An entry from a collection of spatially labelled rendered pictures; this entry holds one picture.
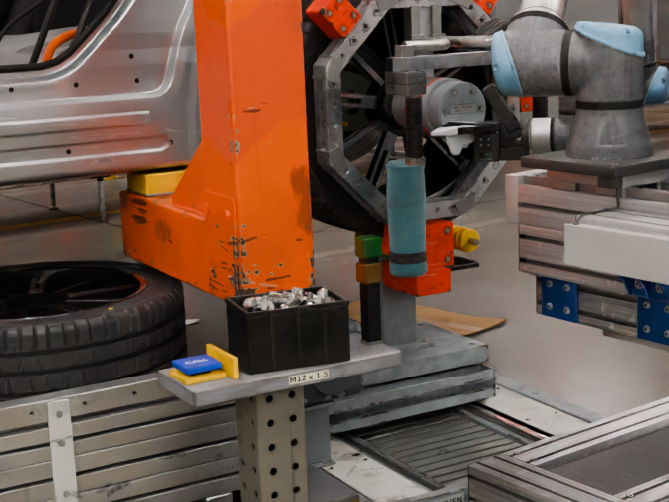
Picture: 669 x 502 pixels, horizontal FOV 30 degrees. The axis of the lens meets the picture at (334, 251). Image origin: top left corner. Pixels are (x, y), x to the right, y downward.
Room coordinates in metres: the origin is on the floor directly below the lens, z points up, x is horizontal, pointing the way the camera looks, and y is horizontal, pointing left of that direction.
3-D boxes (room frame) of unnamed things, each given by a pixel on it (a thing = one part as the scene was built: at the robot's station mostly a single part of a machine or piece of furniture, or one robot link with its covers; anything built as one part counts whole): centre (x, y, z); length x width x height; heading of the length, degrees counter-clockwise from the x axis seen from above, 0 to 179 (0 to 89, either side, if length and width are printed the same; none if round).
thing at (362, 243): (2.35, -0.07, 0.64); 0.04 x 0.04 x 0.04; 29
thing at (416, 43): (2.81, -0.19, 1.03); 0.19 x 0.18 x 0.11; 29
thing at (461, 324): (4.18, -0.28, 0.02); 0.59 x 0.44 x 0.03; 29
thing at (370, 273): (2.35, -0.07, 0.59); 0.04 x 0.04 x 0.04; 29
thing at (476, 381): (3.09, -0.09, 0.13); 0.50 x 0.36 x 0.10; 119
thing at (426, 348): (3.12, -0.14, 0.32); 0.40 x 0.30 x 0.28; 119
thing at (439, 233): (3.00, -0.20, 0.48); 0.16 x 0.12 x 0.17; 29
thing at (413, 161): (2.68, -0.18, 0.83); 0.04 x 0.04 x 0.16
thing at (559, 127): (2.58, -0.52, 0.81); 0.11 x 0.08 x 0.09; 75
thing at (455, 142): (2.59, -0.26, 0.81); 0.09 x 0.03 x 0.06; 111
